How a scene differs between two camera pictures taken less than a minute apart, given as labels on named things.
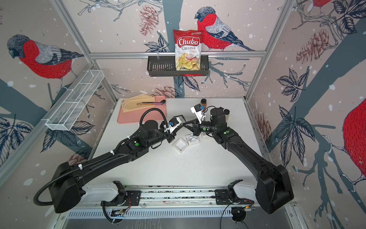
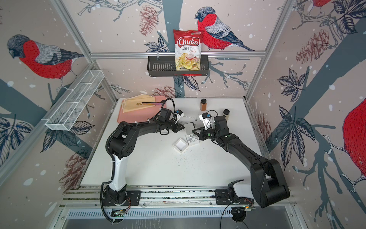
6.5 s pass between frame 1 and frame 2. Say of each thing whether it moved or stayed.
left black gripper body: moved
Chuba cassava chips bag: stayed
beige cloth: stayed
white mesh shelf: stayed
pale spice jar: stayed
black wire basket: stayed
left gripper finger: moved
